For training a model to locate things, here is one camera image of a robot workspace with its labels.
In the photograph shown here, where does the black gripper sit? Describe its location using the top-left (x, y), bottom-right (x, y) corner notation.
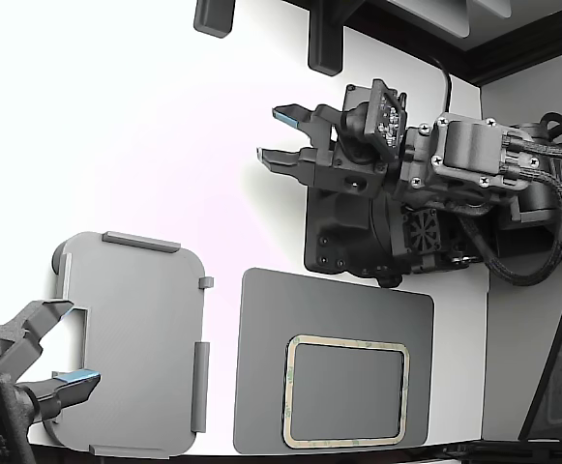
top-left (255, 102), bottom-right (398, 199)

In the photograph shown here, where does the beige rectangular adhesive frame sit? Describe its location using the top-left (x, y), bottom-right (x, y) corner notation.
top-left (282, 333), bottom-right (411, 450)

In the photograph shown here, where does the dark gray textured tray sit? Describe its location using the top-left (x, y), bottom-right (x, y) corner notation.
top-left (232, 267), bottom-right (435, 456)

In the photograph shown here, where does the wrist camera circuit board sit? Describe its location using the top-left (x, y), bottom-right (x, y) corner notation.
top-left (340, 76), bottom-right (410, 163)

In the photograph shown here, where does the black printed bracket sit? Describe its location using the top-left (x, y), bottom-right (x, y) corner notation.
top-left (307, 0), bottom-right (345, 77)

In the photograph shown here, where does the dark gray printed bracket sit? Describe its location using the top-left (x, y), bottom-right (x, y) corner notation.
top-left (192, 0), bottom-right (237, 39)

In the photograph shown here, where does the thin black cable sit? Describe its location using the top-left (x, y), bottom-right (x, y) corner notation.
top-left (429, 50), bottom-right (455, 116)

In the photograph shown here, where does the black enclosure frame beam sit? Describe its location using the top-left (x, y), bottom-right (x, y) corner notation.
top-left (342, 0), bottom-right (562, 87)

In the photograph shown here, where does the braided black cable bundle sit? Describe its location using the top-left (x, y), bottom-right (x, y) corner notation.
top-left (500, 112), bottom-right (562, 188)

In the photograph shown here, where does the braided black cable loop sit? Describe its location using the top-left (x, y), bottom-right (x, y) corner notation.
top-left (457, 161), bottom-right (562, 287)

